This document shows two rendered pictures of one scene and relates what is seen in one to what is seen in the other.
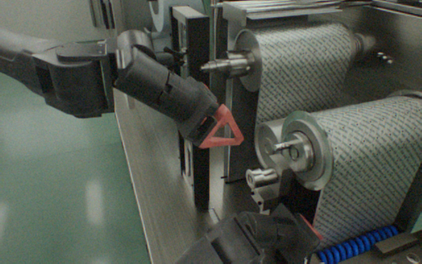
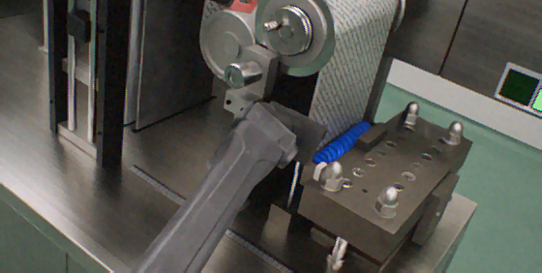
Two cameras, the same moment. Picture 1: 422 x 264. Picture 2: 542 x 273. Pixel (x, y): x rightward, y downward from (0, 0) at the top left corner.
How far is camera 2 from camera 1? 0.38 m
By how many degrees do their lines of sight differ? 34
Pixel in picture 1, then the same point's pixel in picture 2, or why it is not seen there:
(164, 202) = (50, 172)
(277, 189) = (261, 88)
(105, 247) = not seen: outside the picture
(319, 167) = (319, 42)
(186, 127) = not seen: outside the picture
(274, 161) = (255, 51)
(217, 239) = (255, 122)
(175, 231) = (93, 203)
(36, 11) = not seen: outside the picture
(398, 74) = not seen: outside the picture
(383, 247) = (366, 138)
